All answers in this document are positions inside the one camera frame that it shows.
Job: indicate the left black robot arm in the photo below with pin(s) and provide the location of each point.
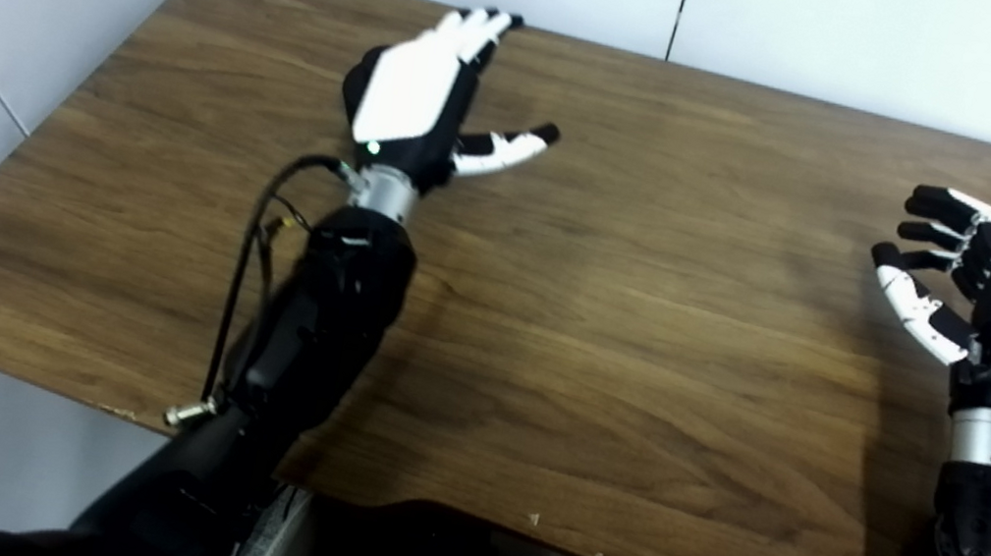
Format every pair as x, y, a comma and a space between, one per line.
318, 330

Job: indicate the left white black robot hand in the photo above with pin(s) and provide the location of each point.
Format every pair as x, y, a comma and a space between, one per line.
410, 95

